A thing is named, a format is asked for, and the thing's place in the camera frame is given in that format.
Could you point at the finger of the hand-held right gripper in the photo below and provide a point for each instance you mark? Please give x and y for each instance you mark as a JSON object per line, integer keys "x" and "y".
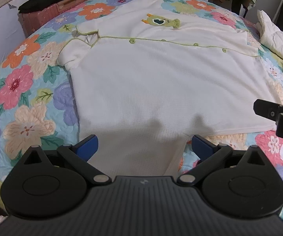
{"x": 267, "y": 108}

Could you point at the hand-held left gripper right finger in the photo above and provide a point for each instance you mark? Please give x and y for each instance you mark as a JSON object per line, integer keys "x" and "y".
{"x": 200, "y": 147}

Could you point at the white pajama shirt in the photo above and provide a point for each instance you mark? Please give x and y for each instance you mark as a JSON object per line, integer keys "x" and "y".
{"x": 143, "y": 78}

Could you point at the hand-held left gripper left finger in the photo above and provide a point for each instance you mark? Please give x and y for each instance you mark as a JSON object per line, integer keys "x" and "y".
{"x": 90, "y": 145}

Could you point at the floral quilted bedspread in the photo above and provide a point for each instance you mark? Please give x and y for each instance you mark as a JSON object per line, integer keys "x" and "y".
{"x": 25, "y": 95}

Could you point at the white quilted blanket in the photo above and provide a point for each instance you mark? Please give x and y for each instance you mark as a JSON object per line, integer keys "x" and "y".
{"x": 275, "y": 36}

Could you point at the pink suitcase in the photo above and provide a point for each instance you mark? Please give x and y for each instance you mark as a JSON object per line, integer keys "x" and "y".
{"x": 55, "y": 7}

